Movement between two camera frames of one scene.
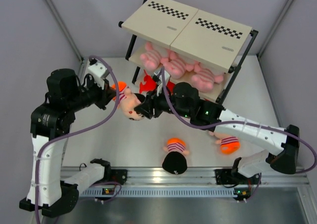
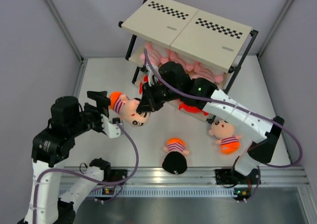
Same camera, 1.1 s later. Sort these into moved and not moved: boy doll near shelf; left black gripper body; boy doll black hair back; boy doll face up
Moved: left black gripper body; boy doll face up
Not moved: boy doll near shelf; boy doll black hair back
